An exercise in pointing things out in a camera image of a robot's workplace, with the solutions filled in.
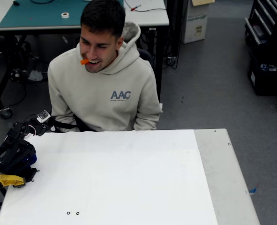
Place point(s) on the orange carrot piece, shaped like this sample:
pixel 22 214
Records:
pixel 84 62

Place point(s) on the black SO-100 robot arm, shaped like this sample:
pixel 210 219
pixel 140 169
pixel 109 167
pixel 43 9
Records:
pixel 11 154

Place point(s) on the crumpled white cloth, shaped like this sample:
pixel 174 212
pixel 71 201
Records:
pixel 35 75

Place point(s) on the black round device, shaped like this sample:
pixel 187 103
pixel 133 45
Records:
pixel 18 74

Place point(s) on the man in beige hoodie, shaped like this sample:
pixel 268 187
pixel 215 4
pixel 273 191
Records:
pixel 105 93

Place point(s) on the white paper sheet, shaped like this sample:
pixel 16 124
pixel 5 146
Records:
pixel 117 175

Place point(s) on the white tape roll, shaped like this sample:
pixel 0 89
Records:
pixel 65 15

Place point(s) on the green cutting mat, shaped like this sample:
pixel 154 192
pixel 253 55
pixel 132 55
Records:
pixel 35 14

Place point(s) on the small black marker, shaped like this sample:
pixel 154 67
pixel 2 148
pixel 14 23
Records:
pixel 16 3

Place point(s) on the white cardboard box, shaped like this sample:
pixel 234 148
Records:
pixel 196 28

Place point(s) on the blue tape scrap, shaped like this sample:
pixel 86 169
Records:
pixel 252 190

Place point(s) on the black storage bin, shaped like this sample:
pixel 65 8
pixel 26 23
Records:
pixel 264 82

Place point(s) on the black tool drawer cabinet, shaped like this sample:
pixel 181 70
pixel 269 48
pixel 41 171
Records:
pixel 262 21

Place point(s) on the white workbench with black frame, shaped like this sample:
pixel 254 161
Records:
pixel 152 16

